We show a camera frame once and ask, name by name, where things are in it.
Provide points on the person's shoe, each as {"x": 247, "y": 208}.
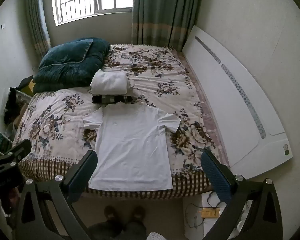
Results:
{"x": 138, "y": 213}
{"x": 111, "y": 213}

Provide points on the white headboard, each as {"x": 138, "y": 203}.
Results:
{"x": 230, "y": 105}

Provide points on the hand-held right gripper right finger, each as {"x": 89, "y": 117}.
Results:
{"x": 215, "y": 177}

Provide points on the floral bed blanket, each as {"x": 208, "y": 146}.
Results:
{"x": 155, "y": 80}

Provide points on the wide green curtain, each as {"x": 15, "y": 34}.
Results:
{"x": 165, "y": 12}

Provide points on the white paper sheet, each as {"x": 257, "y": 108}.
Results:
{"x": 155, "y": 237}

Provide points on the dark green pillow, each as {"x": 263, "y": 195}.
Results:
{"x": 67, "y": 53}

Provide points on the small black cloth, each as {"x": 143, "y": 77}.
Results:
{"x": 25, "y": 81}

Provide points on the dark green quilt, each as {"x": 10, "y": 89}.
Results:
{"x": 65, "y": 77}

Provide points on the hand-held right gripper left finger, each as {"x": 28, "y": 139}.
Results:
{"x": 76, "y": 180}

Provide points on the dark checkered folded cloth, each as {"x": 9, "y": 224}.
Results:
{"x": 110, "y": 99}

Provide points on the yellow box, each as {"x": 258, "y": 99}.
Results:
{"x": 27, "y": 88}

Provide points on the white bedside cabinet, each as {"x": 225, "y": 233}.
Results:
{"x": 192, "y": 232}

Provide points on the narrow green curtain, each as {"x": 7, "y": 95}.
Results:
{"x": 37, "y": 17}

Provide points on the yellow device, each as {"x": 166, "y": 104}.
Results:
{"x": 209, "y": 213}

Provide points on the person's left shoe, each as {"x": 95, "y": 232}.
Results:
{"x": 111, "y": 213}

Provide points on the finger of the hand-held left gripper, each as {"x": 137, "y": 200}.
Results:
{"x": 17, "y": 150}

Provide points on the white t-shirt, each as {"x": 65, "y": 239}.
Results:
{"x": 132, "y": 145}

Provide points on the folded white clothes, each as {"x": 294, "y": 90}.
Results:
{"x": 108, "y": 82}

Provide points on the person's right shoe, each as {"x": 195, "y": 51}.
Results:
{"x": 138, "y": 213}

